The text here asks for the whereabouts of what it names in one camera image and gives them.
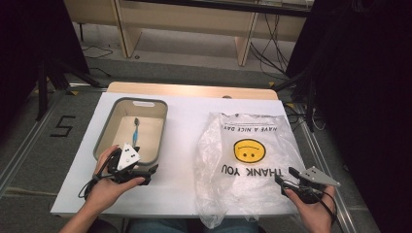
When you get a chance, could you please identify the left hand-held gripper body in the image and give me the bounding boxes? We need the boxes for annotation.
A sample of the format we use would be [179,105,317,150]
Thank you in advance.
[108,143,153,186]

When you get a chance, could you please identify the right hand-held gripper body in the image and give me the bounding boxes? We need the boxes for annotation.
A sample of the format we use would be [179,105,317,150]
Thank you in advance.
[285,165,342,205]

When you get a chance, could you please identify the grey and blue toothbrush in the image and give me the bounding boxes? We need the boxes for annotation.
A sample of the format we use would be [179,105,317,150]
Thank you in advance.
[131,116,141,149]

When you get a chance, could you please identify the beige bin with grey rim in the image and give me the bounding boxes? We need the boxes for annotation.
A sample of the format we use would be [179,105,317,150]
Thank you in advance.
[92,96,169,168]

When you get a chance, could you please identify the clear smiley plastic bag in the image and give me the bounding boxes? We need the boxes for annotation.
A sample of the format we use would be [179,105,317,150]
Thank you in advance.
[193,111,305,230]

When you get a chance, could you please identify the person's right hand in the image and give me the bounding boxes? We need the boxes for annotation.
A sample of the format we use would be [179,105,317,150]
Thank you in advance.
[285,186,338,233]

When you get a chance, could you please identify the person's left hand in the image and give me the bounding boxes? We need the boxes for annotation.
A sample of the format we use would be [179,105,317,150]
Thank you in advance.
[85,145,146,217]

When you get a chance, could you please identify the white board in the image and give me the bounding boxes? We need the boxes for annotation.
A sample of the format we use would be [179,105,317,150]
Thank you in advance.
[51,91,309,218]

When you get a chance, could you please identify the person's blue jeans legs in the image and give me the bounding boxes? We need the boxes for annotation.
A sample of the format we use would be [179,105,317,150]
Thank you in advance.
[127,217,260,233]

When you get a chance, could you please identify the black metal stand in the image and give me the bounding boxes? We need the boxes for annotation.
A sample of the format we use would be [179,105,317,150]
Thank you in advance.
[35,57,102,122]
[271,69,318,134]

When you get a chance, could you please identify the light wooden table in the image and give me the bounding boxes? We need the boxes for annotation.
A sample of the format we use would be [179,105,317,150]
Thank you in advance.
[106,81,280,101]

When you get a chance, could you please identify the black curtain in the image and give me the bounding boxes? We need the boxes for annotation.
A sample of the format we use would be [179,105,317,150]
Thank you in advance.
[285,0,412,233]
[0,0,90,137]

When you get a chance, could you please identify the light wooden desk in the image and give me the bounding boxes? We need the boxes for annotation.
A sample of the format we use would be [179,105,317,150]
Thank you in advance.
[62,0,314,67]

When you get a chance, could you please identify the metal floor rail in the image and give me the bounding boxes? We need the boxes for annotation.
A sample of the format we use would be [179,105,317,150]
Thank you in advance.
[285,102,359,233]
[0,83,108,199]

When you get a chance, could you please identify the left hand-held gripper cable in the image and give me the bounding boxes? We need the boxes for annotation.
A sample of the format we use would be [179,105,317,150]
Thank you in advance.
[77,154,113,200]

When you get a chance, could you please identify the black floor cable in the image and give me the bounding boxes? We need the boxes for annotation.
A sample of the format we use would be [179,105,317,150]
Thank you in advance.
[88,67,113,79]
[81,45,115,60]

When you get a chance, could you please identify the bundle of black cables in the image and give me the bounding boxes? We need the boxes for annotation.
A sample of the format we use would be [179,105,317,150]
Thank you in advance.
[249,13,291,79]

